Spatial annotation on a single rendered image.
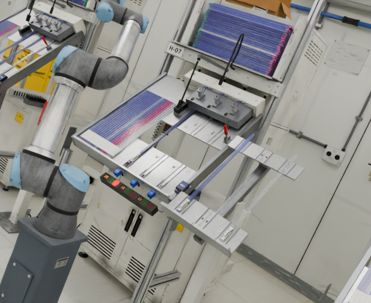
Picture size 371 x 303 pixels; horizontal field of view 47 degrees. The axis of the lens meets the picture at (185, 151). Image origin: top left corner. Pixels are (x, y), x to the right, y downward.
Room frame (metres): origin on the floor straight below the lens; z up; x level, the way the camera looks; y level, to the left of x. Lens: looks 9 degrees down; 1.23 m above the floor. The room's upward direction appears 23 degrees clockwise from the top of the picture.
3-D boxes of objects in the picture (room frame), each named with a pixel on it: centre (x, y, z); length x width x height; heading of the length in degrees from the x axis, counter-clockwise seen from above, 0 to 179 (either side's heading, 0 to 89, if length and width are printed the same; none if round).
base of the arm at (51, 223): (1.46, 0.32, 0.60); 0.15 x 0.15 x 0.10
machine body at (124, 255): (2.53, -0.06, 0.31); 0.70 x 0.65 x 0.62; 59
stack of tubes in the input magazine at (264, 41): (2.39, -0.05, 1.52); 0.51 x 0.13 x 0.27; 59
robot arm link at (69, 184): (1.46, 0.33, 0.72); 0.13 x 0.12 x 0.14; 101
